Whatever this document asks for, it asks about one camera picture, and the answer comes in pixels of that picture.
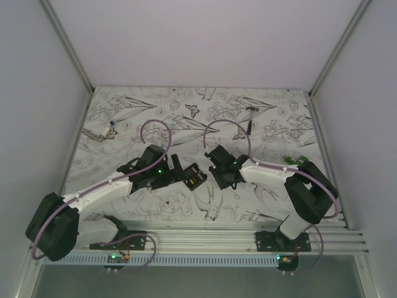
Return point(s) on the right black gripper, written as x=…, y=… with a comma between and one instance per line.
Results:
x=222, y=184

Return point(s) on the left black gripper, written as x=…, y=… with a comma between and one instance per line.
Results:
x=175, y=177

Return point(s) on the black fuse box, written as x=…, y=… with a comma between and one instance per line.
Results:
x=194, y=177

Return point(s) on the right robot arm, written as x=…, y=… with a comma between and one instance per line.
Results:
x=310, y=192

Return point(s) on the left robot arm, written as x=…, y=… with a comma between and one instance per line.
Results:
x=59, y=224

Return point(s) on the small hammer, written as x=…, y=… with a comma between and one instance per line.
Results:
x=252, y=110

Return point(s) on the floral patterned mat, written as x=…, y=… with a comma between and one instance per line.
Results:
x=188, y=121

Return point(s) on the green connector part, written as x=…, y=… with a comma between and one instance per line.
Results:
x=295, y=161

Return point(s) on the metal latch with blue knob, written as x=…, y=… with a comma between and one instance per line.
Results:
x=103, y=132

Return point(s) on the left controller board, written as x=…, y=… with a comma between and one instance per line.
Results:
x=116, y=262

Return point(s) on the controller board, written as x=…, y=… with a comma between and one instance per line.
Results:
x=116, y=262
x=287, y=264

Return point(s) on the right controller board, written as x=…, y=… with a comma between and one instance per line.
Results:
x=287, y=264

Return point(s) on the aluminium rail frame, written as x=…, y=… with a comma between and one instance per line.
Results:
x=332, y=237

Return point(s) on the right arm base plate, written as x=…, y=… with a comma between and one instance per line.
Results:
x=278, y=242

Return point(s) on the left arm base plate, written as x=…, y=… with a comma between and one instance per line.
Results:
x=136, y=240

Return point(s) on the slotted cable duct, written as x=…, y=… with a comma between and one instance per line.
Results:
x=162, y=259

